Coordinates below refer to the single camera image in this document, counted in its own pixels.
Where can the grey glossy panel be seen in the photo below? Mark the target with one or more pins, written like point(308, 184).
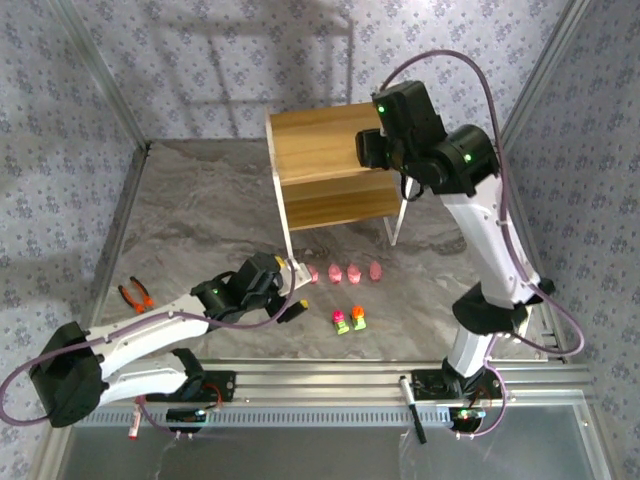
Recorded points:
point(300, 455)

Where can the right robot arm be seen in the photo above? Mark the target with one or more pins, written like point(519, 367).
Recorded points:
point(490, 240)

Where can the black marker pen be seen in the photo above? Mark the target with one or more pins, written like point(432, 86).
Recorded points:
point(417, 425)

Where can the wooden two-tier shelf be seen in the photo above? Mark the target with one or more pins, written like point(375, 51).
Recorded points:
point(320, 150)

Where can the green toy truck orange top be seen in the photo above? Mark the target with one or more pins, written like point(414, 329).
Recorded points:
point(358, 318)

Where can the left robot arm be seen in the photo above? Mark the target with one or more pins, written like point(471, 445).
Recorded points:
point(150, 325)

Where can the aluminium frame post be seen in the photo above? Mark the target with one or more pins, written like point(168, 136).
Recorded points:
point(104, 75)
point(542, 75)

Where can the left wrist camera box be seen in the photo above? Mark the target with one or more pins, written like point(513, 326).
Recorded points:
point(296, 275)

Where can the green toy truck pink top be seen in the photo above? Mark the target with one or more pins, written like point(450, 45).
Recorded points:
point(340, 322)

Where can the red marker pen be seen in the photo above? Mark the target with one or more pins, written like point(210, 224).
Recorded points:
point(134, 427)

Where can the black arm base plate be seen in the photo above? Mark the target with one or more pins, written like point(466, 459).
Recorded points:
point(225, 385)
point(425, 385)

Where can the black controller board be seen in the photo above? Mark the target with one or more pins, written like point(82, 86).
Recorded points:
point(467, 417)
point(185, 417)

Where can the aluminium side rail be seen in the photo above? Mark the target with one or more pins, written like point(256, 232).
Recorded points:
point(125, 200)
point(520, 200)

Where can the aluminium mounting rail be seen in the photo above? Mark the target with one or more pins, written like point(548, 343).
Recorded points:
point(320, 380)

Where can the pink plastic pig toy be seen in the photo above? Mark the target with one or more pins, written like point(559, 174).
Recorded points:
point(335, 274)
point(375, 271)
point(314, 274)
point(354, 273)

